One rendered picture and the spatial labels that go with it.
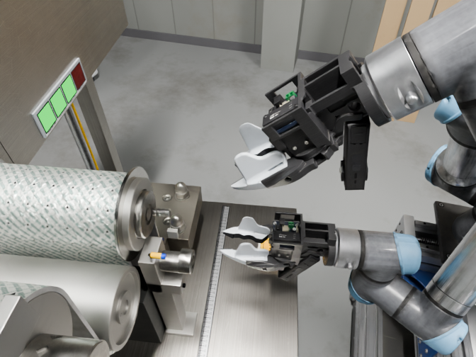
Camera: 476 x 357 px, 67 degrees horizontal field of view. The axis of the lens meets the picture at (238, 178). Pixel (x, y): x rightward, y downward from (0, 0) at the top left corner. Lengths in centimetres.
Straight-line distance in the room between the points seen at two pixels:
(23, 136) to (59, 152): 190
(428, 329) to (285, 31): 276
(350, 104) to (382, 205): 194
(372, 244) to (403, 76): 39
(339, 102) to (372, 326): 134
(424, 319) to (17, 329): 66
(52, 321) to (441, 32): 46
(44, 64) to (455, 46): 83
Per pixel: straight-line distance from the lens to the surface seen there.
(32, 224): 60
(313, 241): 67
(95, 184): 56
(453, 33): 38
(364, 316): 167
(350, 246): 69
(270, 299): 88
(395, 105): 39
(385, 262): 71
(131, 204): 53
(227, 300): 88
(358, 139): 43
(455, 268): 76
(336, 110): 41
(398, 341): 170
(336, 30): 349
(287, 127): 40
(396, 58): 39
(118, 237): 53
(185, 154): 252
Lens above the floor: 170
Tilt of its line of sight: 47 degrees down
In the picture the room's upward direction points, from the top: straight up
